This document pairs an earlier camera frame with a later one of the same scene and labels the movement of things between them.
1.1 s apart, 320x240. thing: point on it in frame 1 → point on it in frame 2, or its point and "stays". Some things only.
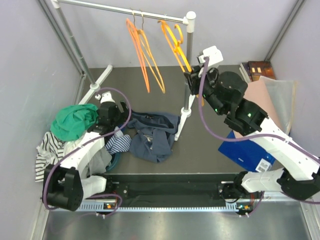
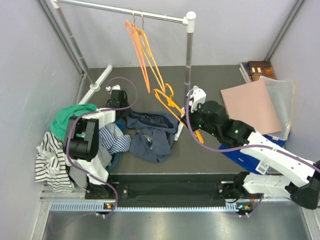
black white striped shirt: [50, 151] stays
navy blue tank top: [154, 136] stays
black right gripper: [193, 78] → [191, 116]
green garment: [71, 122] stays
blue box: [247, 153] stays
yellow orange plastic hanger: [176, 41] → [169, 94]
